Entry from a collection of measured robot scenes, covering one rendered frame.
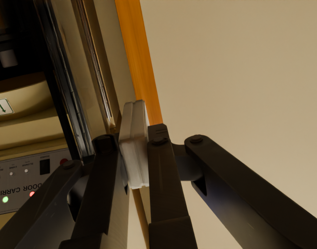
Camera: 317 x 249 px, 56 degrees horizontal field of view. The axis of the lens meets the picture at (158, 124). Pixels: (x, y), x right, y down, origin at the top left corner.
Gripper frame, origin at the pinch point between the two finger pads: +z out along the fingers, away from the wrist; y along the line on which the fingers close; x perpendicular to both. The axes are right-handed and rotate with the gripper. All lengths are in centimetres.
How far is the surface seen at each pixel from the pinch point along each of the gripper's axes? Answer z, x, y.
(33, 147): 28.6, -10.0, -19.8
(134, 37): 21.7, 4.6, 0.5
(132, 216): 30.7, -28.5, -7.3
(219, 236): 74, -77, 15
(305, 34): 74, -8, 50
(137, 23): 21.6, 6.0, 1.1
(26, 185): 23.9, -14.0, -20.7
